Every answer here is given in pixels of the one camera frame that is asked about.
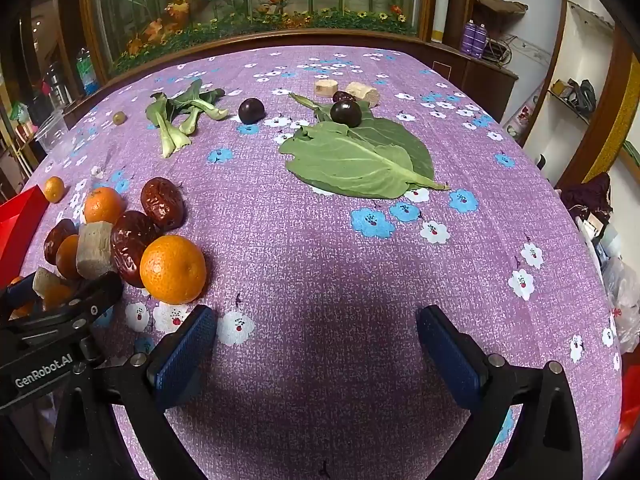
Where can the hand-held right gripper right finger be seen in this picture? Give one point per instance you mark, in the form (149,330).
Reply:
(450,360)

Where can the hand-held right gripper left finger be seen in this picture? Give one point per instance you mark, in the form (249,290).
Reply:
(185,355)

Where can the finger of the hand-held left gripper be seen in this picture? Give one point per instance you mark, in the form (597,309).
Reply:
(17,294)
(100,290)

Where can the small orange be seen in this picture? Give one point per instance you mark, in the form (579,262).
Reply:
(66,260)
(54,189)

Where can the wrinkled red date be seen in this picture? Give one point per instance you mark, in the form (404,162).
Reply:
(161,203)
(132,247)
(59,240)

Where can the red tray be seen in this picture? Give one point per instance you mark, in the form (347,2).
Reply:
(17,230)

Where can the large orange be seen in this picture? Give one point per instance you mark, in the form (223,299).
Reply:
(173,270)

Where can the orange with green stem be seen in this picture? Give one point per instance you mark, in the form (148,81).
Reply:
(103,206)

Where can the clear plastic cup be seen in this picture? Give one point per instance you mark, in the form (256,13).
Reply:
(50,132)

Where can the purple floral tablecloth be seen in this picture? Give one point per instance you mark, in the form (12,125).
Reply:
(310,240)

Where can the bok choy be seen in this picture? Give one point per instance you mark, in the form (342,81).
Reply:
(190,121)
(216,109)
(170,135)

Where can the small green fruit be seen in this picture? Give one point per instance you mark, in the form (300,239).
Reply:
(119,118)

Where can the green carton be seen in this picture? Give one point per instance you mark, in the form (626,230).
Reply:
(17,111)

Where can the clear plastic bag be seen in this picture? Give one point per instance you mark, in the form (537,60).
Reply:
(625,300)

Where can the metal thermos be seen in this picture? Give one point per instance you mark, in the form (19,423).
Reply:
(57,87)

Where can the dark red cloth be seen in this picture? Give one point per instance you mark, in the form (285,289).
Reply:
(587,195)

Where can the green label plastic bottle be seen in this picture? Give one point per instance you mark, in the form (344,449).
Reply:
(86,72)

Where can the large green leaf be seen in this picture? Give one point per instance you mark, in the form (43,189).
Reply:
(395,135)
(350,162)

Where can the dark purple plum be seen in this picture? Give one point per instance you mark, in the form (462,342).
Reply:
(251,110)
(345,113)

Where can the long beige yam chunk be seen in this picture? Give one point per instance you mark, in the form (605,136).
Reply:
(363,93)

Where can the wooden cabinet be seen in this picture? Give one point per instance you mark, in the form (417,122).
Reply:
(490,80)

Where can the small dark date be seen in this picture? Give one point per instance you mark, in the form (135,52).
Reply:
(344,96)

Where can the round beige yam chunk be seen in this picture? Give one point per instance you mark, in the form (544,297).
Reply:
(326,88)

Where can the purple bottle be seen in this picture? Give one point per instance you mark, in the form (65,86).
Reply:
(468,37)
(480,41)

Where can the glass case with artificial plants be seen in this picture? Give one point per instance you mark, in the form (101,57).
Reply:
(255,0)

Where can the white rolled poster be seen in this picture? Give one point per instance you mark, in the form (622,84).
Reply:
(441,5)

